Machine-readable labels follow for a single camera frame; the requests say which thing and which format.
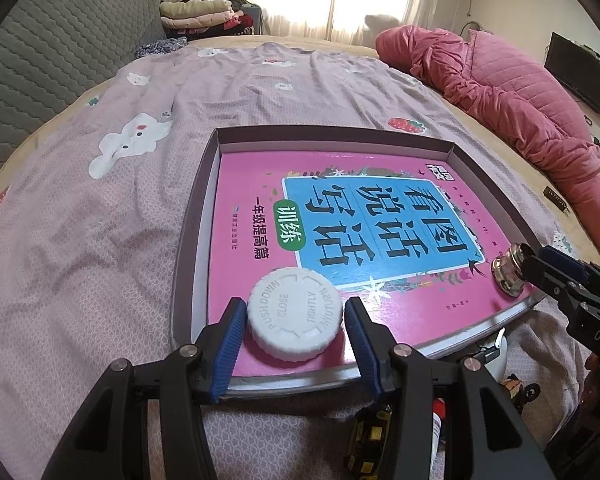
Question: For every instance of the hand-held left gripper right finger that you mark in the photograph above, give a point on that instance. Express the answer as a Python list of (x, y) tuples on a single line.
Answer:
[(362, 345)]

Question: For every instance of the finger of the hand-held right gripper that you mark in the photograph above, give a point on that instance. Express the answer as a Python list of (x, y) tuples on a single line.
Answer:
[(560, 257), (542, 275)]

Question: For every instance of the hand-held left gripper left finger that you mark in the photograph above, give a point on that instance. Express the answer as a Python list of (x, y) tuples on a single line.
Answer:
[(228, 342)]

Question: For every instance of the white ribbed bottle cap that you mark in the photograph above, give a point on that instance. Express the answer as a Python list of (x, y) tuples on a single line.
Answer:
[(294, 317)]

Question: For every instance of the yellow black wrist watch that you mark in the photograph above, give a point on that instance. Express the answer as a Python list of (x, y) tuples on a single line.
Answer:
[(369, 440)]

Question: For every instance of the shallow brown cardboard box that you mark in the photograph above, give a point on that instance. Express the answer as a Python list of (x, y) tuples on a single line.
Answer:
[(200, 240)]

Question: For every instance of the red black white tube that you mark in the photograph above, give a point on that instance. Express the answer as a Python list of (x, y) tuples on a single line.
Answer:
[(437, 427)]

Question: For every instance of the small dark fabric tag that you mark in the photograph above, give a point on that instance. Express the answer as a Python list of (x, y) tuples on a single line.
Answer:
[(556, 199)]

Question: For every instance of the pink and blue book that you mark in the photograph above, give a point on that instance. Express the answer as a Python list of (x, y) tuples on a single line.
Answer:
[(380, 240)]

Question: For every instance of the pink printed bed sheet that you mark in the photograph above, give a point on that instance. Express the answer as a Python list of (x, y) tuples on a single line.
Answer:
[(105, 240)]

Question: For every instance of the pink quilted duvet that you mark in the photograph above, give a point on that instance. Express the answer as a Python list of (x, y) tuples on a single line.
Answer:
[(520, 95)]

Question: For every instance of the black flat television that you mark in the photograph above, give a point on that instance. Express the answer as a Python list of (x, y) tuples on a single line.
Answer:
[(580, 75)]

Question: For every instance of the dark patterned cloth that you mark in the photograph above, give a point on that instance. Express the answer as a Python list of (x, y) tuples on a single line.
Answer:
[(159, 48)]

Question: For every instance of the stack of folded clothes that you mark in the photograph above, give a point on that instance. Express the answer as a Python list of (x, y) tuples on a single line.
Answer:
[(200, 15)]

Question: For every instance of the grey quilted sofa cover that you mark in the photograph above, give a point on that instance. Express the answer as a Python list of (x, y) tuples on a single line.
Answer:
[(55, 60)]

